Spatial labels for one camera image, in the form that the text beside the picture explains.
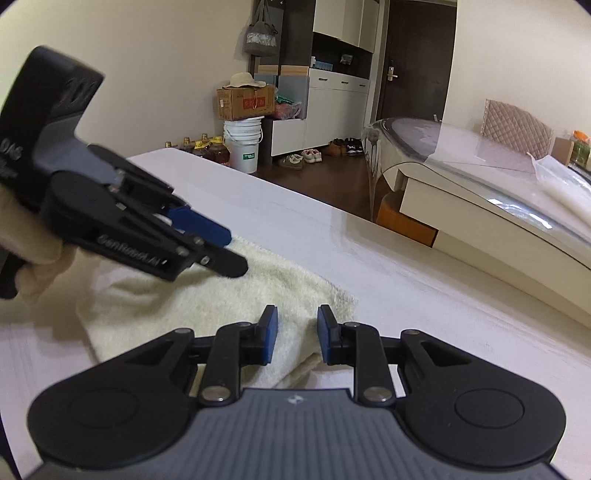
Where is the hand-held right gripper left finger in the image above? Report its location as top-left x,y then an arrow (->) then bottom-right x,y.
124,305 -> 279,407

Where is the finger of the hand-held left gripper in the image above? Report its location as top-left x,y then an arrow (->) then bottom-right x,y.
69,208 -> 249,282
88,144 -> 232,247

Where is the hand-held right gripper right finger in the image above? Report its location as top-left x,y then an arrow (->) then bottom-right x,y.
317,305 -> 476,407

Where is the cream terry towel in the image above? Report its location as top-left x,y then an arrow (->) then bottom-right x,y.
76,237 -> 358,398

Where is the person's left hand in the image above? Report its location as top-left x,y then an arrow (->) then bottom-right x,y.
0,190 -> 77,305

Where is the white plastic bucket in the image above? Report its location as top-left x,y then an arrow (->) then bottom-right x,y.
224,116 -> 264,175

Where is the straw hat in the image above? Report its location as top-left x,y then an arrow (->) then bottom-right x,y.
223,72 -> 267,90

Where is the cream dining table glass top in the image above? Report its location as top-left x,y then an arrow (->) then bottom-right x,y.
362,116 -> 591,308

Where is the white and grey cabinet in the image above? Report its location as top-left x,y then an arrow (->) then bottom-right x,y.
253,0 -> 391,158

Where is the grey hanging bag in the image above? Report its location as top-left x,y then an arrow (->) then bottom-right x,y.
244,0 -> 279,57

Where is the dark brown door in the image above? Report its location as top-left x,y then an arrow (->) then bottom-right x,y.
375,0 -> 458,125

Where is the clear plastic bag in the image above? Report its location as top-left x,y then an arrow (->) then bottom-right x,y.
529,154 -> 591,217

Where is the quilted beige chair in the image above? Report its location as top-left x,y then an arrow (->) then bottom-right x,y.
482,98 -> 555,155

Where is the small brown cardboard box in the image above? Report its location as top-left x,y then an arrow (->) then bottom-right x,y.
553,137 -> 575,166

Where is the green jar orange lid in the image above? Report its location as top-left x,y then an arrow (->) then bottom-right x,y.
571,130 -> 591,168

